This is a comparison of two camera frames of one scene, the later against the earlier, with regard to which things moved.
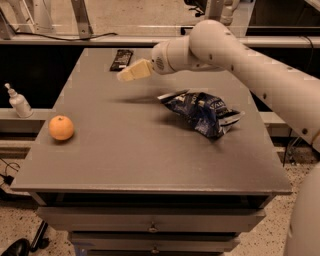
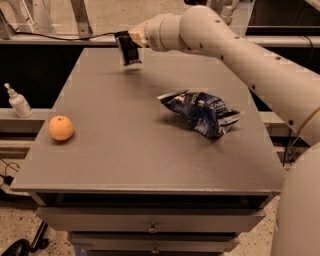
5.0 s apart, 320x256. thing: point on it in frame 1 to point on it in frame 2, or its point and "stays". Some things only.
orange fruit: [61, 127] stays
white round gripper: [160, 60] to [152, 33]
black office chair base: [22, 246] stays
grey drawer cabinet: [124, 175] stays
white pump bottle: [20, 103] stays
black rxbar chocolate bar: [121, 60] to [128, 48]
